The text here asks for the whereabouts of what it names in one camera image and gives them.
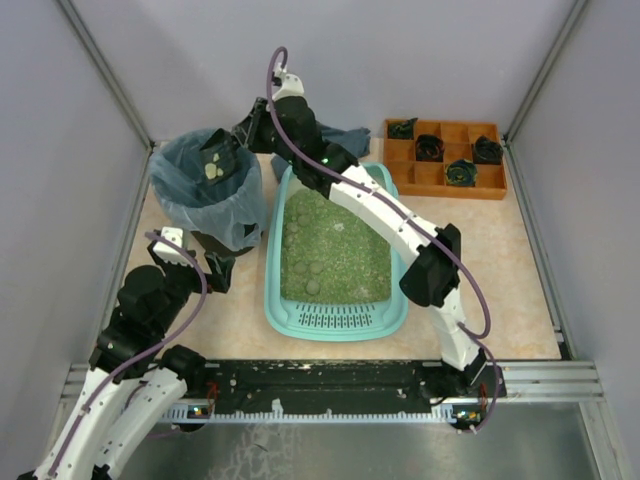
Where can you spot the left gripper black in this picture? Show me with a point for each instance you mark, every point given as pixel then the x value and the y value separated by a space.
pixel 201 272

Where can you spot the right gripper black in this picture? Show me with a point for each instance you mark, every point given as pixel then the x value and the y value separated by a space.
pixel 251 126

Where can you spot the black trash bin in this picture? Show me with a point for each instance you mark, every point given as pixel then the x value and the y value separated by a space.
pixel 211 244

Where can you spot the black litter scoop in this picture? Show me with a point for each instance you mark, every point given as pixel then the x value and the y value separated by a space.
pixel 219 156

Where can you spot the teal plastic litter box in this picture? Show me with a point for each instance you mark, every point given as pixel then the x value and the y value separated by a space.
pixel 321 321

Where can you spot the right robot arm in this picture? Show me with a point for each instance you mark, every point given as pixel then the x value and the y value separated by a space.
pixel 288 129

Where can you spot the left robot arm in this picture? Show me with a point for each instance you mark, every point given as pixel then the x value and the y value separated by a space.
pixel 133 376

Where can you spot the green cat litter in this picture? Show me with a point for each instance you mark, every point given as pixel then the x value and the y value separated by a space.
pixel 329 256

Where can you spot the translucent blue bin liner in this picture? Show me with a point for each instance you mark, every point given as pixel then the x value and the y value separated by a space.
pixel 233 211

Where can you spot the grey-blue cloth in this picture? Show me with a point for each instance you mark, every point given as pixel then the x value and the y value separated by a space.
pixel 356 141

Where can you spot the black rolled item top-left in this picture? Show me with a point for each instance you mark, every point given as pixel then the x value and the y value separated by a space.
pixel 401 129

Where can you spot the black rolled item middle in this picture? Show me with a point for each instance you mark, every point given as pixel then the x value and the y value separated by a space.
pixel 429 148

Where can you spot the orange wooden compartment tray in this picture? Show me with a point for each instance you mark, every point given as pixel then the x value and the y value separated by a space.
pixel 427 178

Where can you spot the black rolled item lower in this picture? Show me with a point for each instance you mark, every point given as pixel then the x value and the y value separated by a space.
pixel 461 173

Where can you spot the black rolled item right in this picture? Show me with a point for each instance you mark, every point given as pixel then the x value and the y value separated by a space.
pixel 487 152

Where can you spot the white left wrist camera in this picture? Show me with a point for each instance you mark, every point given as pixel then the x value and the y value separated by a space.
pixel 170 245

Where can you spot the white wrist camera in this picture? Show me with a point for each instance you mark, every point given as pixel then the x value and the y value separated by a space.
pixel 287 85
pixel 170 245

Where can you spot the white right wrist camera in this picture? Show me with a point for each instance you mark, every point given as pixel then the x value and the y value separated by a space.
pixel 287 85

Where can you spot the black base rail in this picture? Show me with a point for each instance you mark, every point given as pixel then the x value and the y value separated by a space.
pixel 325 392

